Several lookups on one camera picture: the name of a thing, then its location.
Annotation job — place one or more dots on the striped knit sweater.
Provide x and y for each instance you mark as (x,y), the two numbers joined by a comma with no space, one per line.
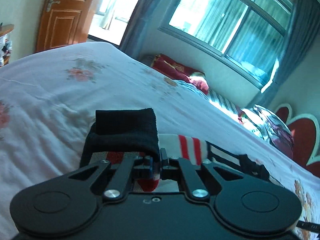
(116,135)

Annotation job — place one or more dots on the wooden desk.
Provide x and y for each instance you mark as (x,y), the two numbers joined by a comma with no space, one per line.
(6,43)

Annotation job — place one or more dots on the red heart-shaped headboard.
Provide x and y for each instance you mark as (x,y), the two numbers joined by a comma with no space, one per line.
(305,132)

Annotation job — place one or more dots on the pile of colourful bedding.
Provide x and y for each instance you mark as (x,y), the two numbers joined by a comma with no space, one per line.
(269,127)

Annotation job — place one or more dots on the window with grey frame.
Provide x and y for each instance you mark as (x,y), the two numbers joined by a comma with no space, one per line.
(246,35)

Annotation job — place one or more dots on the striped mattress cover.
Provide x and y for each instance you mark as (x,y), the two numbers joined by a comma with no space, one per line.
(223,104)

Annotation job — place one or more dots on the brown wooden door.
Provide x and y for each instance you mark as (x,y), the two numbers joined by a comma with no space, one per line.
(64,22)

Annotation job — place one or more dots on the blue-grey left curtain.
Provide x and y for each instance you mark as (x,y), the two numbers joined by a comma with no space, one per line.
(148,30)

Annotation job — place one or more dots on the red folded blanket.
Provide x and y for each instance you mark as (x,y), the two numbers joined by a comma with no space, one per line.
(177,71)

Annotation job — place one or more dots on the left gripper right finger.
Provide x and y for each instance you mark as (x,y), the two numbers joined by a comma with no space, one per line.
(198,182)

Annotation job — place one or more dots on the blue-grey curtain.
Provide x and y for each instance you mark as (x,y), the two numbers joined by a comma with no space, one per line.
(302,32)
(148,30)

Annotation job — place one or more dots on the white floral bed sheet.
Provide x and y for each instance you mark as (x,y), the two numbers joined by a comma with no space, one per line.
(49,101)

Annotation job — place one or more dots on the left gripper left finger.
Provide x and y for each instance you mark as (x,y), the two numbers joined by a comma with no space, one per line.
(113,182)

